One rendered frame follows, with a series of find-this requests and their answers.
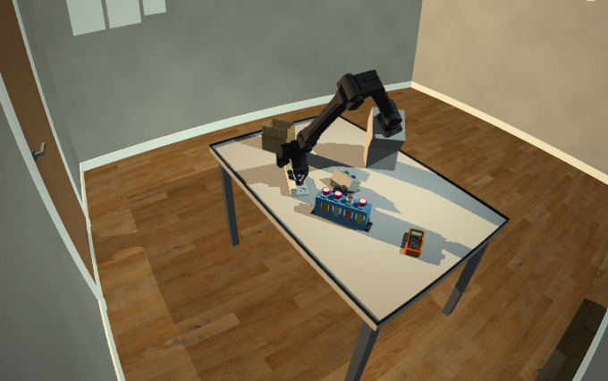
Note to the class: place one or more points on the black table edge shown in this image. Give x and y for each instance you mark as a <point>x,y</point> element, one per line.
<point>316,261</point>

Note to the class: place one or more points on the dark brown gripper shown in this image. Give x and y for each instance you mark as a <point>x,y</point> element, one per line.
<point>303,170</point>

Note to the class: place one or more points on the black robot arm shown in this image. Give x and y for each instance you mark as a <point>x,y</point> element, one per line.
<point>356,92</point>

